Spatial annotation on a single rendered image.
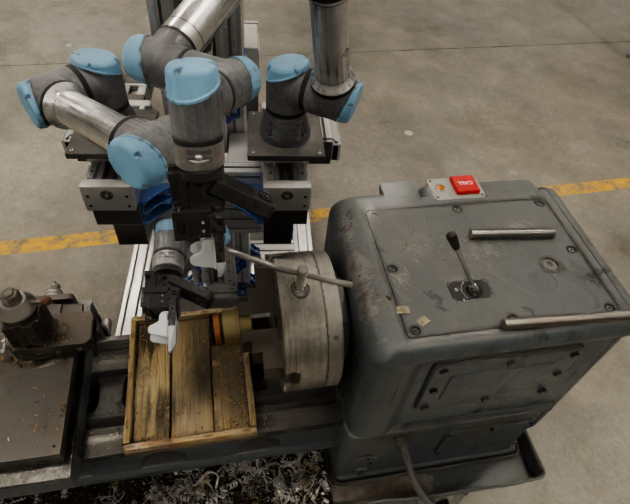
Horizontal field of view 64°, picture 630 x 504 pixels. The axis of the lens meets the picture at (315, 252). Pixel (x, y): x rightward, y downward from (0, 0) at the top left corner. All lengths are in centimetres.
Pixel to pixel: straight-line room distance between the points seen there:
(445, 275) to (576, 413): 162
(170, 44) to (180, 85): 17
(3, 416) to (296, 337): 66
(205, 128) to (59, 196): 254
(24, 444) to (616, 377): 243
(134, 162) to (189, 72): 37
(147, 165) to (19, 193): 234
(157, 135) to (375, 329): 58
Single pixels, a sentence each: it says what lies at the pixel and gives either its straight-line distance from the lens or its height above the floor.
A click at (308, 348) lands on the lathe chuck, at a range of 105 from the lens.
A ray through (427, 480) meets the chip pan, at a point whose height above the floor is 54.
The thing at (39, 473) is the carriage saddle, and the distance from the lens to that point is 130.
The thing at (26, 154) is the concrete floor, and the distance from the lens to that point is 364.
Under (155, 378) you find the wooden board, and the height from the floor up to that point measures 89.
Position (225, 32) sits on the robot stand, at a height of 140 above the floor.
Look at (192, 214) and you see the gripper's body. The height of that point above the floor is 150.
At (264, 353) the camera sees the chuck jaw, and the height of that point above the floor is 111.
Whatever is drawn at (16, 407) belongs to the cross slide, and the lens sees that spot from 133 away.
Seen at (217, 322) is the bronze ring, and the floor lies 111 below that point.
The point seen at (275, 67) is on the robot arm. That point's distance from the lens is 142.
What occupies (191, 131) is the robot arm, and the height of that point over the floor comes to 163.
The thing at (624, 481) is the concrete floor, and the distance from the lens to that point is 260.
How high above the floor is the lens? 207
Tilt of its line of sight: 48 degrees down
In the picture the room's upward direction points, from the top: 6 degrees clockwise
